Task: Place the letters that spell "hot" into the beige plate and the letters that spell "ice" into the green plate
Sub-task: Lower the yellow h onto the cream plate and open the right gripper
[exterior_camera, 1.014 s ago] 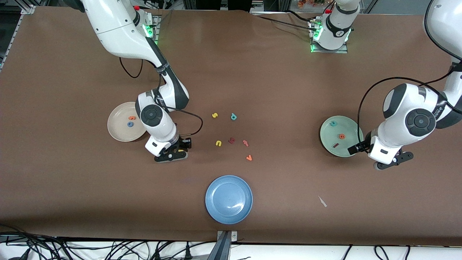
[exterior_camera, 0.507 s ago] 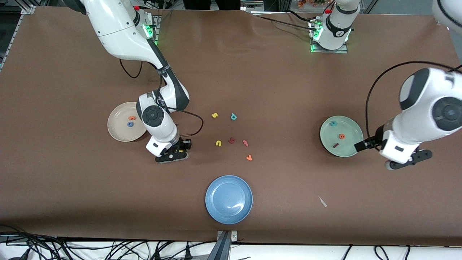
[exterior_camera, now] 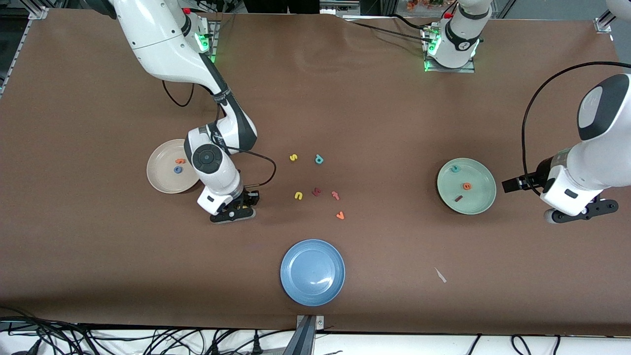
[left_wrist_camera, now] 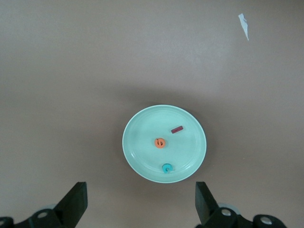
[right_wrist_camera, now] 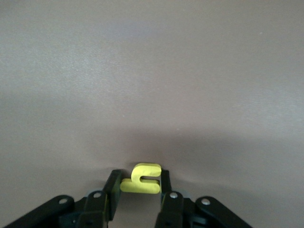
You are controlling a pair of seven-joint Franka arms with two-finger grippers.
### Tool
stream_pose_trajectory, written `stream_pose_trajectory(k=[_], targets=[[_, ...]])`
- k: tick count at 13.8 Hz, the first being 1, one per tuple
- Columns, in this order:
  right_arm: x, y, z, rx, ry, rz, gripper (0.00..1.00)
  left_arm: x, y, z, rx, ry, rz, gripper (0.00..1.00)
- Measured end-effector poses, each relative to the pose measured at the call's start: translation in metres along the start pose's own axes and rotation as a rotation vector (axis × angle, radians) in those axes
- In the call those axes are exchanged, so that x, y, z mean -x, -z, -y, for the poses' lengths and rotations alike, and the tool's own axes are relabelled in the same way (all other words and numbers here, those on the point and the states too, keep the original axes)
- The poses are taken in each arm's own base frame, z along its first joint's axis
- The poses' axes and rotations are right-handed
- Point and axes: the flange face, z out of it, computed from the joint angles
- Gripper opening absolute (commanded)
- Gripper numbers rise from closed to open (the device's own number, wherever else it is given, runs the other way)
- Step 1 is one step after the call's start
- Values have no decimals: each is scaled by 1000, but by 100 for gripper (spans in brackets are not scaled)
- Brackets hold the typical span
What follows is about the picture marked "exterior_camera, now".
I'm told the green round plate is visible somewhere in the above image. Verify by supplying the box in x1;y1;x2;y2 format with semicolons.
437;158;497;215

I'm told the beige round plate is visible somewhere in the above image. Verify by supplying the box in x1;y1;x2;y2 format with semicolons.
146;139;203;194

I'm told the blue round plate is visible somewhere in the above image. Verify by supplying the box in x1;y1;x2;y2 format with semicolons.
280;239;346;307

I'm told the table cover sheet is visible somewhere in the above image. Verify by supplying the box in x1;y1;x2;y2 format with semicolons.
0;7;631;336

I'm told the grey power strip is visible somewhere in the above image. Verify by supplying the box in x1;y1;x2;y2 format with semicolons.
320;0;360;15

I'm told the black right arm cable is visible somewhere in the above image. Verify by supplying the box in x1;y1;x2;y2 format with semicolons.
162;79;277;188

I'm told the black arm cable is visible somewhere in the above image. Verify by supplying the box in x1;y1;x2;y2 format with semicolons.
162;79;277;188
522;61;631;195

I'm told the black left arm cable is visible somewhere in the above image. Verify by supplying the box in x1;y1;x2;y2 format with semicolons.
522;61;631;195

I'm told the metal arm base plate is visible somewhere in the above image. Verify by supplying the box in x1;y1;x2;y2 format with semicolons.
423;27;476;73
195;20;218;66

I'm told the grey camera mount pole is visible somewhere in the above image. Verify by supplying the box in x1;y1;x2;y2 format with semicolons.
283;316;316;355

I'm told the black base cable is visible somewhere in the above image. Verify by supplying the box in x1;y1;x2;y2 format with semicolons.
389;14;434;31
345;20;429;40

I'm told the black floor cable tangle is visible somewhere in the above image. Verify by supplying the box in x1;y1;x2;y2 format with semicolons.
0;306;296;355

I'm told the aluminium table edge rail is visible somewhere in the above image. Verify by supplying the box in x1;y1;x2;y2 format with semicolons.
0;5;50;97

